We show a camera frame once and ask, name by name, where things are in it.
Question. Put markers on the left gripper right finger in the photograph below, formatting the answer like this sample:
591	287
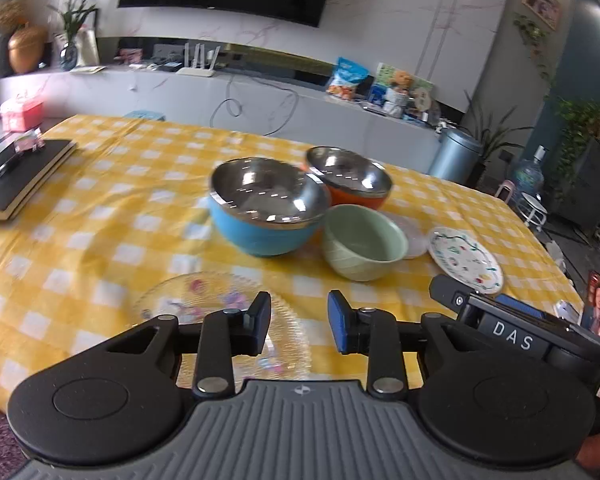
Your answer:
476	397

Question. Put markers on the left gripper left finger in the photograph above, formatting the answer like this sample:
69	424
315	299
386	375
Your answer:
128	395

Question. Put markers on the white painted plate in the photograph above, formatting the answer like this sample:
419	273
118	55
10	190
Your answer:
463	258

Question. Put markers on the clear glass plate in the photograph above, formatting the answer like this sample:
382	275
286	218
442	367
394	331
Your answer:
190	297

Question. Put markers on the small pink floral plate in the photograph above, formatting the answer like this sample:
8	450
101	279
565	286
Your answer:
417	242

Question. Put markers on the green ceramic bowl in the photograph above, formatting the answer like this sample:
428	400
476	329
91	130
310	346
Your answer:
360	243

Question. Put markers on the blue steel bowl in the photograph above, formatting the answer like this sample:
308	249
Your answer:
265	207

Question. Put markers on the orange steel bowl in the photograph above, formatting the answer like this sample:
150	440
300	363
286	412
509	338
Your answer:
350	177

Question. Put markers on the smartphone on stand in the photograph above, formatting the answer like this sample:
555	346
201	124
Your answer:
590	317

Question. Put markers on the white round stool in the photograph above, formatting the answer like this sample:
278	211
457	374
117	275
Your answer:
531	212

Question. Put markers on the water jug with pump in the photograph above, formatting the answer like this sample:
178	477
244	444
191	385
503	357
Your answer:
527	176

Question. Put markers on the hanging ivy plant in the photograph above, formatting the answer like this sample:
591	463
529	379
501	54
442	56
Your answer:
580	125

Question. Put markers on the grey metal trash bin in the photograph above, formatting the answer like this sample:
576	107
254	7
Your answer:
456	157

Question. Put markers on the potted floor plant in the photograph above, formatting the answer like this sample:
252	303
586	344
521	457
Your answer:
490	132

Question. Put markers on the black notebook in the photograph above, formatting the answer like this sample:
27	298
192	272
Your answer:
22	174

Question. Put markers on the blue plastic stool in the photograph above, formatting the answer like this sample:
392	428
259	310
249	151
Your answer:
146	115

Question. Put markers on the pink storage box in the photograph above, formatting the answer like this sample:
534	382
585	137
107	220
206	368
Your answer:
21	115

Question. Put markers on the teddy bear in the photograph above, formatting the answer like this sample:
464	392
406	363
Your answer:
397	96

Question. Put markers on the white wifi router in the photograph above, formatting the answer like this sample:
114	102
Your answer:
199	61

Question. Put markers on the white tv console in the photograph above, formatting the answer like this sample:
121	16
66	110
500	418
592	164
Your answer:
231	102

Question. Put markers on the copper round vase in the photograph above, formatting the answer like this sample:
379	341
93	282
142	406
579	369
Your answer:
26	48

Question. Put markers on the blue snack bag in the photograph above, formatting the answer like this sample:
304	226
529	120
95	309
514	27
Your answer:
346	77

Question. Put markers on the blue vase with plant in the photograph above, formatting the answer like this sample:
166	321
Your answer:
73	14

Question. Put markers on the wall picture frame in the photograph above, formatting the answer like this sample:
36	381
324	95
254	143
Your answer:
547	10

